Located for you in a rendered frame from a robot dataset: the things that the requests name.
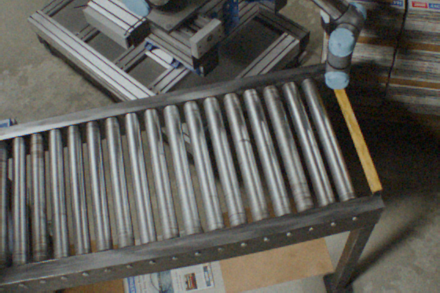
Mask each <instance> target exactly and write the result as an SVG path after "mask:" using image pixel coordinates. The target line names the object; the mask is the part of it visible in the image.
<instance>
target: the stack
mask: <svg viewBox="0 0 440 293"><path fill-rule="evenodd" d="M347 1H348V2H349V3H351V2H356V3H357V4H359V5H360V4H361V5H362V6H364V7H365V11H366V16H367V17H366V19H365V25H364V26H363V27H362V29H361V33H360V35H361V36H364V37H371V38H385V39H393V40H398V34H399V41H407V42H422V43H425V44H432V45H440V0H393V3H389V2H375V1H371V0H347ZM326 34H327V33H325V32H324V44H323V46H322V48H321V52H322V53H321V62H320V63H326V58H327V54H325V50H327V45H328V40H329V39H326ZM323 54H324V55H323ZM350 72H351V73H360V74H369V75H382V76H387V77H388V75H389V74H390V78H396V79H407V80H415V81H422V82H436V83H440V52H432V51H424V50H415V49H407V48H400V47H398V44H397V47H389V46H376V45H373V44H364V43H356V46H355V48H354V51H353V56H352V59H351V62H350ZM344 90H345V93H346V95H347V97H348V100H349V102H350V104H352V105H358V106H364V107H370V108H379V107H381V109H390V110H398V111H405V112H418V113H424V114H431V115H440V90H436V89H428V88H421V87H414V86H402V85H398V84H392V83H388V80H387V82H376V81H367V80H359V79H349V83H348V86H347V87H346V88H344ZM327 113H328V116H329V119H330V122H331V124H332V126H333V127H346V128H348V126H347V123H346V120H345V118H344V115H343V112H342V110H341V109H334V108H327ZM353 113H354V115H355V117H356V118H360V119H372V120H379V121H390V122H398V123H411V124H417V125H419V128H418V129H417V128H404V127H397V126H385V125H379V124H372V123H360V122H357V124H358V125H359V127H360V129H361V130H372V131H379V132H385V133H391V134H409V135H416V136H422V137H433V138H439V139H440V121H438V120H433V119H420V118H413V117H405V116H398V115H383V114H379V113H378V114H373V113H367V112H355V111H353Z"/></svg>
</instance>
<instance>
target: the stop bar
mask: <svg viewBox="0 0 440 293"><path fill-rule="evenodd" d="M333 90H334V92H335V95H336V97H337V99H338V102H339V104H340V108H341V110H342V112H343V115H344V118H345V120H346V124H347V126H348V128H349V130H350V133H351V137H352V139H353V141H354V144H355V146H356V150H357V153H358V155H359V157H360V161H361V164H362V166H363V167H364V172H365V175H366V177H367V180H368V183H369V185H370V189H371V190H372V194H373V195H377V194H380V193H382V191H383V188H382V186H381V184H380V180H379V178H378V175H377V174H376V170H375V167H374V166H373V162H372V159H371V157H370V155H369V151H368V149H367V147H366V144H365V140H364V138H363V136H362V135H361V129H360V127H359V125H358V123H357V120H356V117H355V115H354V113H353V110H352V108H351V106H350V102H349V100H348V97H347V95H346V93H345V90H344V89H339V90H338V89H333Z"/></svg>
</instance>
